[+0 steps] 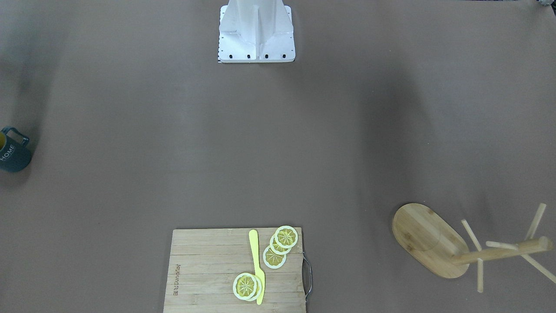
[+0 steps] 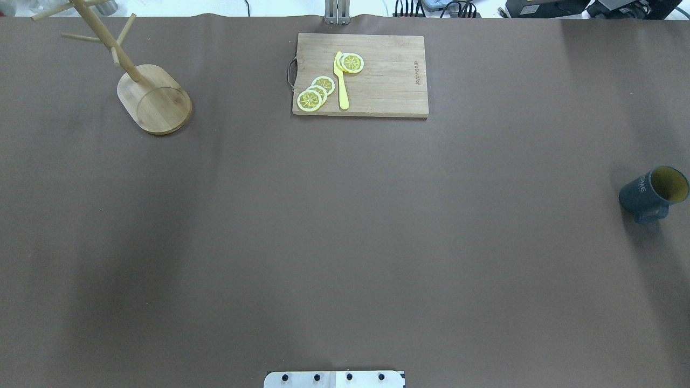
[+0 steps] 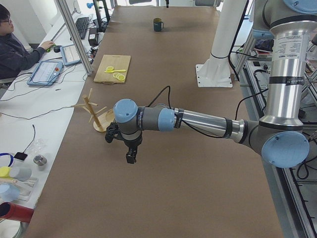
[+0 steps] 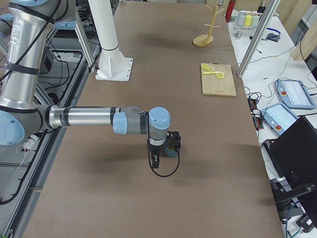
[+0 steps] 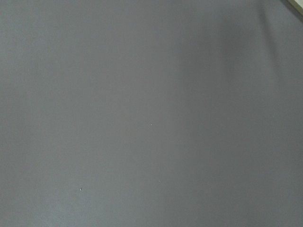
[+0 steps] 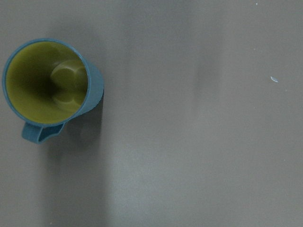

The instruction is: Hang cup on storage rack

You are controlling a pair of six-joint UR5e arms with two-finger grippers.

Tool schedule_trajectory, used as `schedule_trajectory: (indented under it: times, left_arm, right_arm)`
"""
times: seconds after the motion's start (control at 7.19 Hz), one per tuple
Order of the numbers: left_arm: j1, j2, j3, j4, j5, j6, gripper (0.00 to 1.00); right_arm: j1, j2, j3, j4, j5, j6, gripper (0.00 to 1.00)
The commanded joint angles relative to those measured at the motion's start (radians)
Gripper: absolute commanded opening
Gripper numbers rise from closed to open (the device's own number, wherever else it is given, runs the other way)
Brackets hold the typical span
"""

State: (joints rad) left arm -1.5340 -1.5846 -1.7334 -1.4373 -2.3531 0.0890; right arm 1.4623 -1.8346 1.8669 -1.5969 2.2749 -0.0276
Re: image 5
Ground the white side table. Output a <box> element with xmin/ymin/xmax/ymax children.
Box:
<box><xmin>282</xmin><ymin>0</ymin><xmax>303</xmax><ymax>16</ymax></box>

